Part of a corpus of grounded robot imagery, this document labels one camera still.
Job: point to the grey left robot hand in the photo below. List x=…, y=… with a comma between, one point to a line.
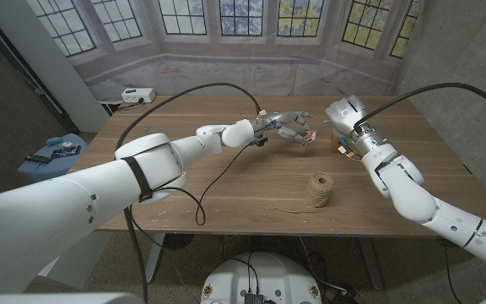
x=283, y=117

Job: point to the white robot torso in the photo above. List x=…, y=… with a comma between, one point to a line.
x=264, y=274

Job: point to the brown twine spool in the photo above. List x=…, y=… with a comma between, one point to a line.
x=320, y=190

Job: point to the printed window backdrop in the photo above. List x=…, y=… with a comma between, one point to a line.
x=310, y=63

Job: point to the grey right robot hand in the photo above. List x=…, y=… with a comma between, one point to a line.
x=346, y=116

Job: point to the loose twine strand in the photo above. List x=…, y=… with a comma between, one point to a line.
x=285, y=209

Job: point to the short black remote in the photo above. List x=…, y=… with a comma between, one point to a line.
x=37, y=159

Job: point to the blue stool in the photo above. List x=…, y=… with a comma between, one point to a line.
x=44, y=169

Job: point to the red white match box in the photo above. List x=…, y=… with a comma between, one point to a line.
x=310, y=136

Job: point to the long black remote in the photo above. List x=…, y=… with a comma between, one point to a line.
x=66, y=152

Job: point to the white small object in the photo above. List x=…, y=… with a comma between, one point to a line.
x=66, y=144

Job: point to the white robot chest rim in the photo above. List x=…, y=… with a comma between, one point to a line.
x=57, y=299

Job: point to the black round fan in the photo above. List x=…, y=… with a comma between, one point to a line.
x=179, y=241

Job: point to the white power strip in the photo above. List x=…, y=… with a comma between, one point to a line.
x=138, y=95

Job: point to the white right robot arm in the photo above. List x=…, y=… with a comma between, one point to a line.
x=416, y=198

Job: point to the grey table leg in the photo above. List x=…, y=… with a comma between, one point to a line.
x=371, y=264
x=154, y=257

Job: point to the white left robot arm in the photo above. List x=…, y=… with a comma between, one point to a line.
x=78, y=198

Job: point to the teal small object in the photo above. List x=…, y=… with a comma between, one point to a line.
x=54, y=141

